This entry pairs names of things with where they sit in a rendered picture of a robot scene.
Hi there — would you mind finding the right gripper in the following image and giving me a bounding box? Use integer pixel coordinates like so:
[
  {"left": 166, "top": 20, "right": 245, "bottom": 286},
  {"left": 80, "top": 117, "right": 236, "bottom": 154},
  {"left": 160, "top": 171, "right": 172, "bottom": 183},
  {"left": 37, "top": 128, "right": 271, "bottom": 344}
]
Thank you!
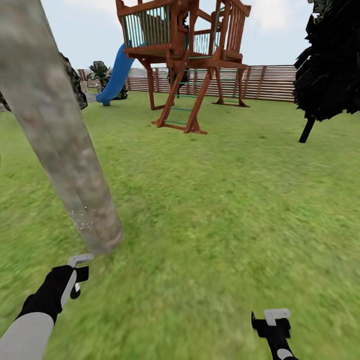
[{"left": 251, "top": 312, "right": 291, "bottom": 344}]

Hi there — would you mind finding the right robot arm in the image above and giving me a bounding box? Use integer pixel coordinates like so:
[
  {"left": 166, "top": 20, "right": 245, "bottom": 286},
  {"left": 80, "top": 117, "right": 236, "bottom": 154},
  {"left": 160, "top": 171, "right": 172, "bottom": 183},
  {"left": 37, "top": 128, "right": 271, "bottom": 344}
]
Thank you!
[{"left": 251, "top": 308, "right": 298, "bottom": 360}]

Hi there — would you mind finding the pesticide atomizer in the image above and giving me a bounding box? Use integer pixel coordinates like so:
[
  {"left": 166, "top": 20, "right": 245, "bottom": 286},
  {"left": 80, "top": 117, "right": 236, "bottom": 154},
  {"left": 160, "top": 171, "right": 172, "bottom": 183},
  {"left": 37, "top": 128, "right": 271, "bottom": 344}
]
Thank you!
[{"left": 69, "top": 282, "right": 81, "bottom": 300}]

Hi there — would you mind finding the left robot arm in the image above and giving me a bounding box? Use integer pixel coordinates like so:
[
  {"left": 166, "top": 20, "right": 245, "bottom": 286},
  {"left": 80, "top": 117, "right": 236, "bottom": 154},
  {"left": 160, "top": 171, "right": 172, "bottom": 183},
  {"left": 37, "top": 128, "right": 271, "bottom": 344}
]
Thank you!
[{"left": 0, "top": 253, "right": 95, "bottom": 360}]

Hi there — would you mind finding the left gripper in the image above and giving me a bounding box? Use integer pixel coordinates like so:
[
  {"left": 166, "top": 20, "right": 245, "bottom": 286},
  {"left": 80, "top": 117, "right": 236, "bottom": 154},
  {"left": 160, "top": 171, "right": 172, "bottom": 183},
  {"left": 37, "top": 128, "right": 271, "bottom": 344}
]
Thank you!
[{"left": 75, "top": 266, "right": 89, "bottom": 283}]

